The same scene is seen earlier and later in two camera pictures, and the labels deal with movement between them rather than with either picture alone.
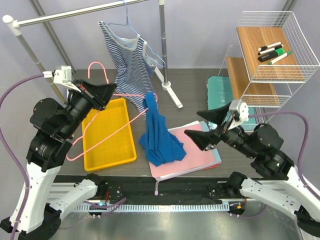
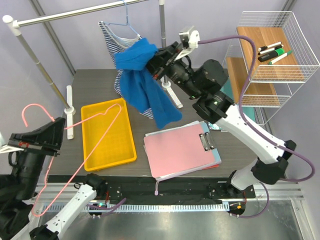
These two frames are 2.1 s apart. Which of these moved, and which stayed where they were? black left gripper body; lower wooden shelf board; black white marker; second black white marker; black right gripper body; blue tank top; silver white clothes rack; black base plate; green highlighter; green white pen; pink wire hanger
Moved: blue tank top; pink wire hanger; black left gripper body; black right gripper body
Stayed: black base plate; black white marker; silver white clothes rack; green white pen; lower wooden shelf board; second black white marker; green highlighter
